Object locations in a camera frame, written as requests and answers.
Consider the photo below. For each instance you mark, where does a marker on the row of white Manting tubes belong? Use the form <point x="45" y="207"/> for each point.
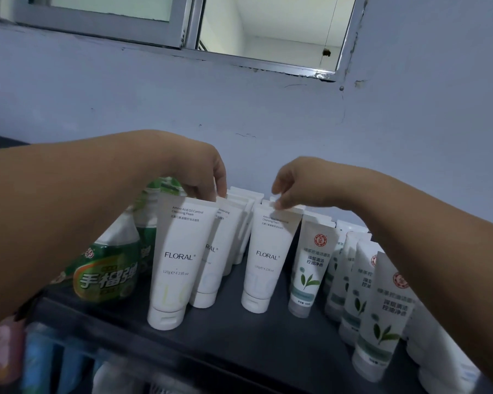
<point x="439" y="357"/>

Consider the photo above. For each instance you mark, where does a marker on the white air conditioner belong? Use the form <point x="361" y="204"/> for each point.
<point x="203" y="45"/>

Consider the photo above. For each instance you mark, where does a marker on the rows of plain white tubes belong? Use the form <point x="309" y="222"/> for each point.
<point x="226" y="242"/>

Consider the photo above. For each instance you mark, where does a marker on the person's left forearm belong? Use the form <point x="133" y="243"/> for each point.
<point x="65" y="225"/>

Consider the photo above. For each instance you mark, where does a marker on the person's right forearm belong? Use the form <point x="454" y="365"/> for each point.
<point x="443" y="262"/>

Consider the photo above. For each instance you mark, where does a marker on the person's left hand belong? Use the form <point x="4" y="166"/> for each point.
<point x="197" y="164"/>

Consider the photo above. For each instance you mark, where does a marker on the person's right hand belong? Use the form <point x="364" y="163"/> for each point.
<point x="316" y="180"/>

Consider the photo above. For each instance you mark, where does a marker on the dark grey shelf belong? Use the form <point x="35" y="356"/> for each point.
<point x="238" y="344"/>

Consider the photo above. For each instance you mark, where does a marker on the grey framed window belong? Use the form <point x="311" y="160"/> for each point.
<point x="107" y="24"/>

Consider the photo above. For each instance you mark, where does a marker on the row of green-leaf tubes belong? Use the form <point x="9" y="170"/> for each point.
<point x="308" y="262"/>

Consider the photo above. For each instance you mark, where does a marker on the green spray cleaner twin pack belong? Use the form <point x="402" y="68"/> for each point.
<point x="148" y="233"/>
<point x="107" y="274"/>

